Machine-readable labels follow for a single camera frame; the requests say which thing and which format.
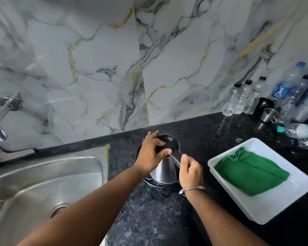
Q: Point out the person's right hand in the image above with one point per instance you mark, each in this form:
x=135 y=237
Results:
x=191 y=174

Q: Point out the person's left hand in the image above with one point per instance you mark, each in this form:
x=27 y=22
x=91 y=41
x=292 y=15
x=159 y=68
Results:
x=147 y=157

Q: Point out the person's left thumb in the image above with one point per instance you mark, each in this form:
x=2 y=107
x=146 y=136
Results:
x=164 y=152

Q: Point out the person's right thumb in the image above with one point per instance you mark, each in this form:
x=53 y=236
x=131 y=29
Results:
x=184 y=161

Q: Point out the person's left middle finger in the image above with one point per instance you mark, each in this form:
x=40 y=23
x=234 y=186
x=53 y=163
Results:
x=151 y=135

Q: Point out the steel electric kettle black lid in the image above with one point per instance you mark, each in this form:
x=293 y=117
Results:
x=166 y=161

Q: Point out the person's left forearm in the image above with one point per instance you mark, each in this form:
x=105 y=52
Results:
x=87 y=210

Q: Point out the person's right forearm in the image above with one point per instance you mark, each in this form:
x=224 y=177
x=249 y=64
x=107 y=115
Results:
x=220 y=217

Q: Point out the silver bangle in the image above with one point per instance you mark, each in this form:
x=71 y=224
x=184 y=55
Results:
x=191 y=189

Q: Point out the black kettle base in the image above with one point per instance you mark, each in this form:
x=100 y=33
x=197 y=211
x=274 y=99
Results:
x=156 y=182

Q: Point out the green cloth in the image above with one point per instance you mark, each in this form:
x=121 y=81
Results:
x=250 y=172

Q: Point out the small clear bottle black cap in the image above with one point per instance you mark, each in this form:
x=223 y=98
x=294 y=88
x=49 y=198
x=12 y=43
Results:
x=231 y=100
x=254 y=97
x=242 y=97

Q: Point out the white plastic tray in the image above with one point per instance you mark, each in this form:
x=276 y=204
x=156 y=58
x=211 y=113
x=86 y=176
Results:
x=261 y=181

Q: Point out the steel cup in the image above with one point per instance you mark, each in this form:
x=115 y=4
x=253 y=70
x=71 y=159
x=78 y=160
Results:
x=269 y=115

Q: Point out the black round lid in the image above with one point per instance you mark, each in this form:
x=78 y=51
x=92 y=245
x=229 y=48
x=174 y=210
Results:
x=265 y=102

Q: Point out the clear bottle teal cap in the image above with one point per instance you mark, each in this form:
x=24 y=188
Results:
x=299 y=131

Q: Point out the stainless steel sink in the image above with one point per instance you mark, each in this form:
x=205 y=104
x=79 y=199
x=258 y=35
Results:
x=43 y=194

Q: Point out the clear bottle dark blue cap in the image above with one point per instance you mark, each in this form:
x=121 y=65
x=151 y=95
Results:
x=306 y=143

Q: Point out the clear bottle blue cap label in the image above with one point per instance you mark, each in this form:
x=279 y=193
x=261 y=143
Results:
x=287 y=83

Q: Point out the clear bottle white label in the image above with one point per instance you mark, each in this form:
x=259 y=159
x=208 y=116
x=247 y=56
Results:
x=306 y=105

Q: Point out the chrome wall tap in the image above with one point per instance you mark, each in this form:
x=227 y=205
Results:
x=3 y=112

